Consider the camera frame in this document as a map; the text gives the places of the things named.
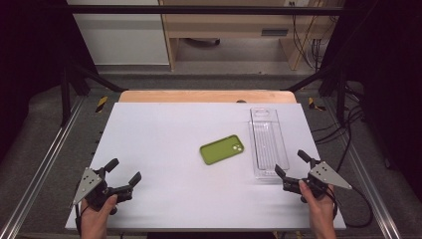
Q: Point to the clear plastic packaging tray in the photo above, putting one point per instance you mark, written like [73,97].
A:
[267,146]

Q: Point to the green phone case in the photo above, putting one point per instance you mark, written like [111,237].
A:
[220,150]

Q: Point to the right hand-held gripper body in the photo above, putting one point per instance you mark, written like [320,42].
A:
[325,176]

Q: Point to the person's right hand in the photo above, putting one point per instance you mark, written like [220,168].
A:
[320,215]

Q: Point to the light wooden desk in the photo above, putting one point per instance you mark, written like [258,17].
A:
[225,25]

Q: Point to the wooden table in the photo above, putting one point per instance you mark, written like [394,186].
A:
[199,96]

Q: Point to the aluminium rail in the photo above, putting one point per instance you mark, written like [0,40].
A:
[43,169]
[368,179]

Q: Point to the black frame strut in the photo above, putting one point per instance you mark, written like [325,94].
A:
[94,78]
[312,79]

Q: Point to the black horizontal frame bar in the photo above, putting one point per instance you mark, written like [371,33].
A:
[199,10]

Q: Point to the white power strip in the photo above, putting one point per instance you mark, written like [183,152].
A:
[297,2]

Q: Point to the white cabinet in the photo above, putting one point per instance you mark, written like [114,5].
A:
[122,36]

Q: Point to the yellow black tape marker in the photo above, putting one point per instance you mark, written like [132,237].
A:
[102,104]
[312,103]

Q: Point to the black curtain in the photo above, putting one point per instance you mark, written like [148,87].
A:
[391,83]
[30,66]

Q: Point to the person's left hand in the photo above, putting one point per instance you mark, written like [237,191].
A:
[94,222]

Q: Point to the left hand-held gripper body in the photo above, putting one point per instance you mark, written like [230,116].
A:
[88,184]

